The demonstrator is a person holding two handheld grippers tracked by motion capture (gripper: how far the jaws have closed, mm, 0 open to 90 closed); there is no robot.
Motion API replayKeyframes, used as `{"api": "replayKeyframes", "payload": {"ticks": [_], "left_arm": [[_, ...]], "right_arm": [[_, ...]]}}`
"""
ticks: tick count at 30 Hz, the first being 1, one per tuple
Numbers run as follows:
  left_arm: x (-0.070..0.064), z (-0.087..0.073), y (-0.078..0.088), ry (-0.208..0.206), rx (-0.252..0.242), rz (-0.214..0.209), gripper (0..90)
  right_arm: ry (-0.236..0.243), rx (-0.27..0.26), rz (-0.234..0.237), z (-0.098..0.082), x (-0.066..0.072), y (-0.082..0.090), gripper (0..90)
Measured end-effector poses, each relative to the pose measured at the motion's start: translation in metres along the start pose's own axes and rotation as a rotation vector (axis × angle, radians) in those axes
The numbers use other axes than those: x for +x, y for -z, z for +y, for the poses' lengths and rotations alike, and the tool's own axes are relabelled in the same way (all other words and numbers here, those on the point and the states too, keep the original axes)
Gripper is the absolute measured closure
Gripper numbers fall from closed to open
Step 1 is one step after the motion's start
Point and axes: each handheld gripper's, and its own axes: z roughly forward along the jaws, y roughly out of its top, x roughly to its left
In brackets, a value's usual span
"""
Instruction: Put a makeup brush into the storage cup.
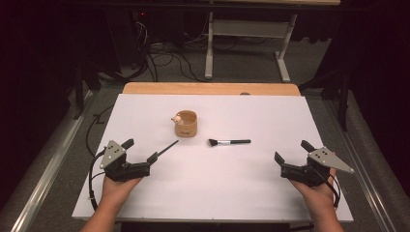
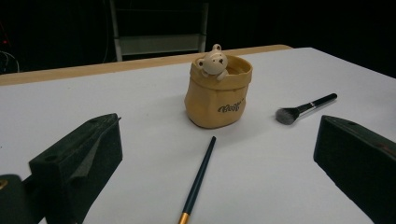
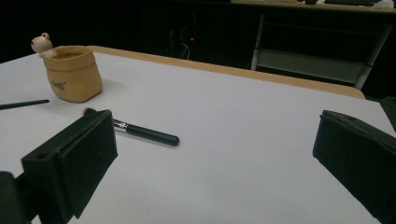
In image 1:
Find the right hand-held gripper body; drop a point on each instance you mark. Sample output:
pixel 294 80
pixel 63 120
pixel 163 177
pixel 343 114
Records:
pixel 325 159

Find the person's left hand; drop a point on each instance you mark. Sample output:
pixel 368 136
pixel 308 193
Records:
pixel 116 191

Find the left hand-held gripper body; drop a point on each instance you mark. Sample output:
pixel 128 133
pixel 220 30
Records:
pixel 111 154

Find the black computer case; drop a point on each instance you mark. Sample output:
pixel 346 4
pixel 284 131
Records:
pixel 167 25

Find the large black makeup brush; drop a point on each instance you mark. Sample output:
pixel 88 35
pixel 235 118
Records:
pixel 235 141

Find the wooden cup with bear figure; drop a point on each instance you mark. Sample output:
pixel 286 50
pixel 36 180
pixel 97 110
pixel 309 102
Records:
pixel 187 129

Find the person's right hand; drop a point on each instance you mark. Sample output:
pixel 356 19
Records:
pixel 319 198

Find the aluminium floor rail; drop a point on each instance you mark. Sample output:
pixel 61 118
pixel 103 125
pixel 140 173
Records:
pixel 48 180
pixel 361 170

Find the grey metal frame stand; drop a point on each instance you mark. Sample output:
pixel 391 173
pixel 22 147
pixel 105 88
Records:
pixel 248 28

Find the dark metal stand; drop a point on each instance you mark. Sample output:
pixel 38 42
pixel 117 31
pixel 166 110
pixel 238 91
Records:
pixel 344 106
pixel 79 96

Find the white board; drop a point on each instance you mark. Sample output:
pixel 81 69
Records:
pixel 225 183

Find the thin black makeup brush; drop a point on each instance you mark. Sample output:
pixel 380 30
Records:
pixel 169 147

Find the wooden table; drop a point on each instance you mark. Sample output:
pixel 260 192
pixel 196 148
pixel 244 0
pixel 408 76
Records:
pixel 193 88

